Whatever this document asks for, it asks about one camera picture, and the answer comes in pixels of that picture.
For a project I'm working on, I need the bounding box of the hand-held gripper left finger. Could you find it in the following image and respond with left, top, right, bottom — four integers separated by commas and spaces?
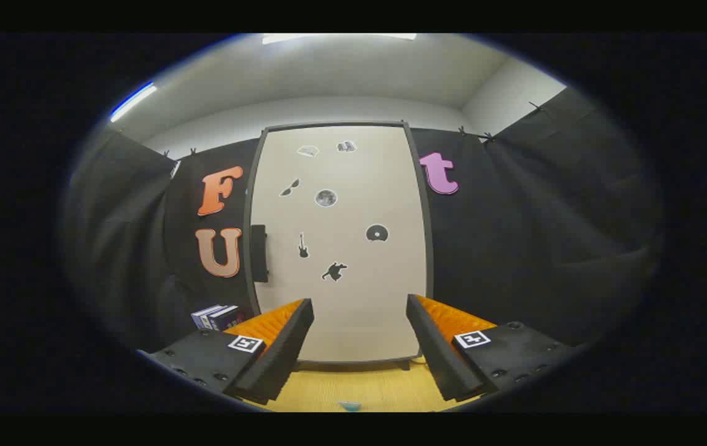
138, 298, 315, 406

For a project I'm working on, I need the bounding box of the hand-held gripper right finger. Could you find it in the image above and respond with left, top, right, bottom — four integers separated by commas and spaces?
406, 294, 577, 403

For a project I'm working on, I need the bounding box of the white cabinet door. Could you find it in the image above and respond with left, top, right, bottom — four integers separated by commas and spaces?
250, 126, 428, 363

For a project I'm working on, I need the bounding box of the black door handle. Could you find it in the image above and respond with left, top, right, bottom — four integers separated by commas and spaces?
249, 224, 269, 284

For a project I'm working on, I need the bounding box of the dark blue book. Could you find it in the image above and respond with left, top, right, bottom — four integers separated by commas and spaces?
209, 305, 246, 332

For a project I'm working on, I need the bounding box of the blue white book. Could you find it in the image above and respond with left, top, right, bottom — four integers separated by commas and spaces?
191, 304, 225, 330

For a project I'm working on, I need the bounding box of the grey cabinet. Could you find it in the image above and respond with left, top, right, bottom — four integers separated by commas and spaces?
243, 121, 435, 371

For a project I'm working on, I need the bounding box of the black backdrop cloth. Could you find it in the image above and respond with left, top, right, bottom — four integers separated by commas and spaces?
65, 87, 661, 354

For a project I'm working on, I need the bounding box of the ceiling light strip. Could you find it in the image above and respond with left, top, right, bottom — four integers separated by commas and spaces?
110, 83, 158, 123
262, 33, 417, 45

